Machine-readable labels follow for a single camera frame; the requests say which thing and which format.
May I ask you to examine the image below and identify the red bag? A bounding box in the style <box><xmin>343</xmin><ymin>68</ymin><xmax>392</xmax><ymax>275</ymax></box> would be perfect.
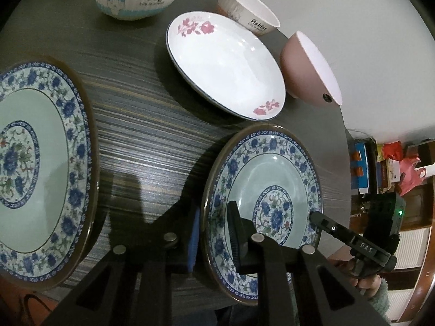
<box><xmin>381</xmin><ymin>141</ymin><xmax>403</xmax><ymax>161</ymax></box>

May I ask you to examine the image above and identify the blue box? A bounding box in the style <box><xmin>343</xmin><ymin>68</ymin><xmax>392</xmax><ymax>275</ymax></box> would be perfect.
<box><xmin>350</xmin><ymin>139</ymin><xmax>372</xmax><ymax>194</ymax></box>

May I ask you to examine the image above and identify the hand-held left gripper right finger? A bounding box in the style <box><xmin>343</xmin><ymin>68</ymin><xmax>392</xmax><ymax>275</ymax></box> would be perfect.
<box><xmin>226</xmin><ymin>201</ymin><xmax>391</xmax><ymax>326</ymax></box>

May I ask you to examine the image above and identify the black cable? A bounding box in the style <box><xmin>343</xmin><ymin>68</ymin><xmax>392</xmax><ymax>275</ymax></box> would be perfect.
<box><xmin>18</xmin><ymin>293</ymin><xmax>47</xmax><ymax>317</ymax></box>

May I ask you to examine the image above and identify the pink bowl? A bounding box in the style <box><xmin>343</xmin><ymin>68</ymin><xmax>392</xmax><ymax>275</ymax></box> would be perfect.
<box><xmin>279</xmin><ymin>30</ymin><xmax>343</xmax><ymax>106</ymax></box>

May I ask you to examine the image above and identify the person's right hand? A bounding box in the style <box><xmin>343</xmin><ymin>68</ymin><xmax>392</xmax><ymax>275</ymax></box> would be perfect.
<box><xmin>353</xmin><ymin>272</ymin><xmax>383</xmax><ymax>301</ymax></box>

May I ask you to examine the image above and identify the small white printed bowl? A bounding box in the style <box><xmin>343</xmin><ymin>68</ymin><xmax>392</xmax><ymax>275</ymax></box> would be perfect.
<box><xmin>217</xmin><ymin>0</ymin><xmax>281</xmax><ymax>37</ymax></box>

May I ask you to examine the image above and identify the large blue floral plate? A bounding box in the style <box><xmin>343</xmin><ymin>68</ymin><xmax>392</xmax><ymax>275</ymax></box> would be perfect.
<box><xmin>0</xmin><ymin>54</ymin><xmax>100</xmax><ymax>292</ymax></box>

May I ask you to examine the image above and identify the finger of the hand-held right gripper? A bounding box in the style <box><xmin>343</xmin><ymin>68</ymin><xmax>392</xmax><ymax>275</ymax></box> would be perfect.
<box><xmin>309</xmin><ymin>211</ymin><xmax>391</xmax><ymax>266</ymax></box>

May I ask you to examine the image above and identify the small blue floral plate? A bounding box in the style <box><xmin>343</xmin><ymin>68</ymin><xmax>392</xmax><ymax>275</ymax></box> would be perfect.
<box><xmin>200</xmin><ymin>123</ymin><xmax>323</xmax><ymax>305</ymax></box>

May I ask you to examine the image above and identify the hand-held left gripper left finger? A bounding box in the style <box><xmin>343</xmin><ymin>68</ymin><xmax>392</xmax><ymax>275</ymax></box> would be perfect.
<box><xmin>42</xmin><ymin>200</ymin><xmax>202</xmax><ymax>326</ymax></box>

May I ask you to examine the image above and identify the white plate with pink flowers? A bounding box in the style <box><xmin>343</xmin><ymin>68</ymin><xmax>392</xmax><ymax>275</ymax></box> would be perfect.
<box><xmin>166</xmin><ymin>11</ymin><xmax>286</xmax><ymax>121</ymax></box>

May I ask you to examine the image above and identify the pink plastic bag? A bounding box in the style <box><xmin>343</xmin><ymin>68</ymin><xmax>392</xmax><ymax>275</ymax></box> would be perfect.
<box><xmin>397</xmin><ymin>156</ymin><xmax>429</xmax><ymax>196</ymax></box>

